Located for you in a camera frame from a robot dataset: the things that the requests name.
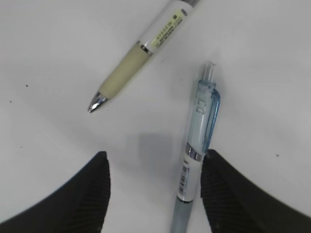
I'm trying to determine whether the cream barrel pen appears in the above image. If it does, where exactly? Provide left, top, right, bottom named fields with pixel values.
left=87, top=0, right=199, bottom=113

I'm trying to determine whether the blue-grey grip pen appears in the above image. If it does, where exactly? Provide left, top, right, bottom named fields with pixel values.
left=170, top=62, right=221, bottom=233

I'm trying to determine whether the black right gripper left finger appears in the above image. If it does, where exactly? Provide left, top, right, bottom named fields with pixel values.
left=0, top=151, right=111, bottom=233

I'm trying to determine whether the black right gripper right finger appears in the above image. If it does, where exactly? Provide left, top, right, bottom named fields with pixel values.
left=200, top=150, right=311, bottom=233

